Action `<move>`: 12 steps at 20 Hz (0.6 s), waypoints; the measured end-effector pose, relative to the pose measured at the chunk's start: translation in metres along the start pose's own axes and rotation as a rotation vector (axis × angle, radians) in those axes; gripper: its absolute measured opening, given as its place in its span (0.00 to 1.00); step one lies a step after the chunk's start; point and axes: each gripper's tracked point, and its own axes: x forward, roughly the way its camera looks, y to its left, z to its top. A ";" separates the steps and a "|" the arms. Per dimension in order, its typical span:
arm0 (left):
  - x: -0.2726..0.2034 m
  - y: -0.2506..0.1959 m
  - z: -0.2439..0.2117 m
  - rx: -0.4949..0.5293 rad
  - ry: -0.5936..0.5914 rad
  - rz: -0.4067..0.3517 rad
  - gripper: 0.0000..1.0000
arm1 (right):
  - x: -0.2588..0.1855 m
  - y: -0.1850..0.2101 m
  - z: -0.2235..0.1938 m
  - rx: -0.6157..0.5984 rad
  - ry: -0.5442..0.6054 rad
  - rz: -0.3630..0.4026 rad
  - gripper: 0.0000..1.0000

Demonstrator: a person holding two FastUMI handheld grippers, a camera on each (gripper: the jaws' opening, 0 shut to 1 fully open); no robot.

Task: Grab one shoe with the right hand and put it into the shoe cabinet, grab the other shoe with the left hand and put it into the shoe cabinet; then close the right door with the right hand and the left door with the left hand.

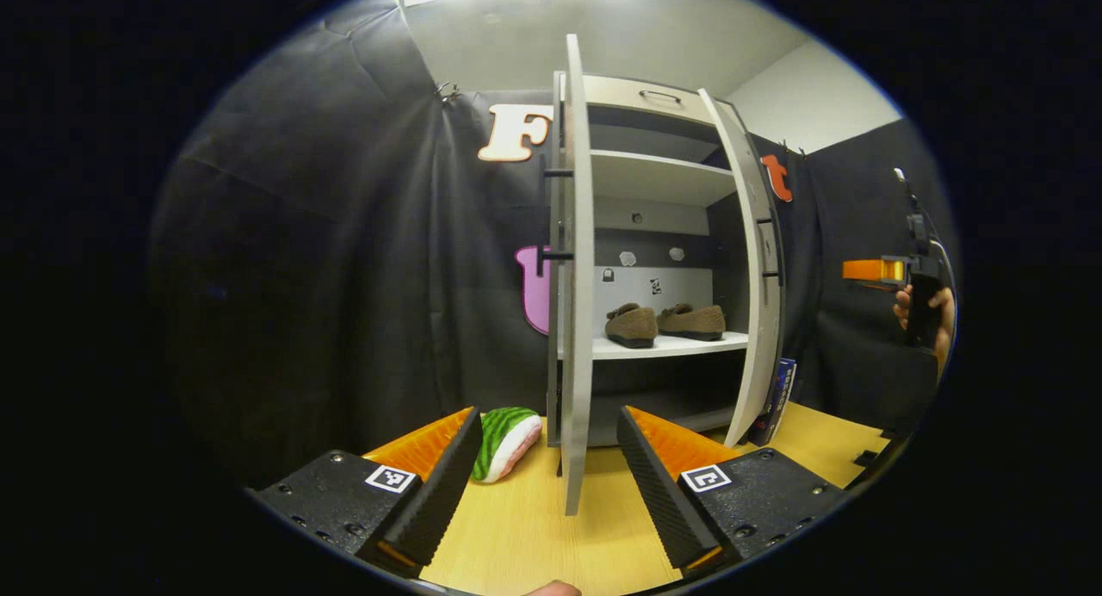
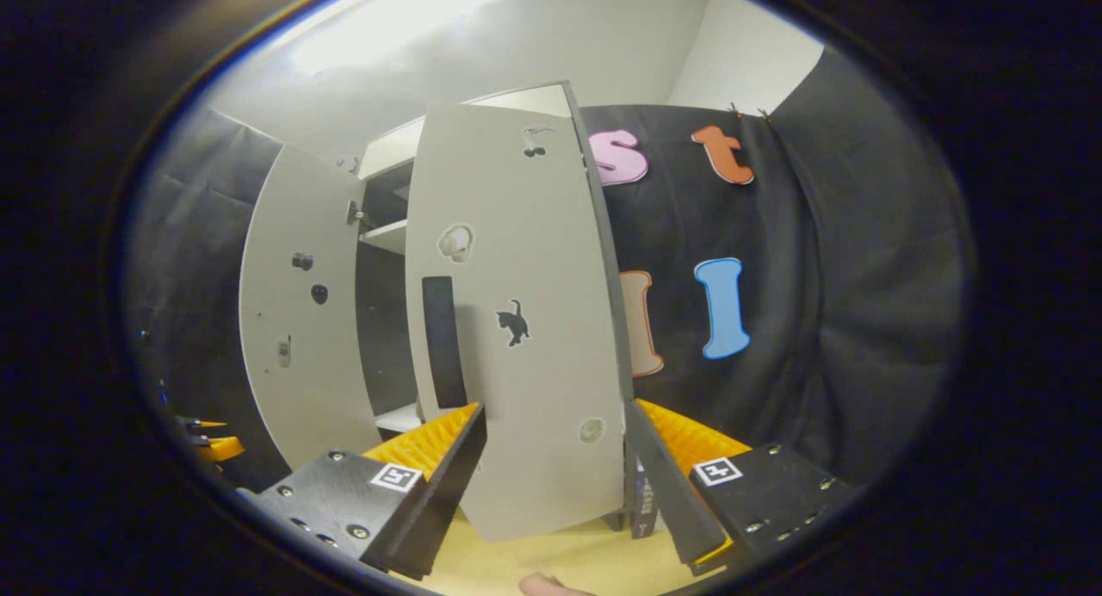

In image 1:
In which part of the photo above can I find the white cabinet door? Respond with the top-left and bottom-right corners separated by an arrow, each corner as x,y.
697,88 -> 786,449
538,34 -> 597,518

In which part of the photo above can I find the printed box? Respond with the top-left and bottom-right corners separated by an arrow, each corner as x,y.
749,358 -> 798,447

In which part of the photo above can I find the black backdrop cloth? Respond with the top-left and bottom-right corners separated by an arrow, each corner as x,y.
151,6 -> 961,485

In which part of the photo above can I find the white cabinet drawer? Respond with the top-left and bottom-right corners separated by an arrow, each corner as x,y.
585,75 -> 733,123

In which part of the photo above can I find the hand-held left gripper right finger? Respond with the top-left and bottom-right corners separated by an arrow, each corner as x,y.
616,406 -> 849,580

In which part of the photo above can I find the white shoe cabinet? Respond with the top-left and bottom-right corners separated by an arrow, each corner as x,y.
538,34 -> 789,518

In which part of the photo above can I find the watermelon plush toy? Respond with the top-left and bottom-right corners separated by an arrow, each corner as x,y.
471,407 -> 543,484

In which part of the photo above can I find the brown fuzzy shoe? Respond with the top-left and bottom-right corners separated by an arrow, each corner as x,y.
657,303 -> 727,342
604,303 -> 659,349

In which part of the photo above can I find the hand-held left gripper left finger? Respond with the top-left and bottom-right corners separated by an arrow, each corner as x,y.
247,406 -> 485,578

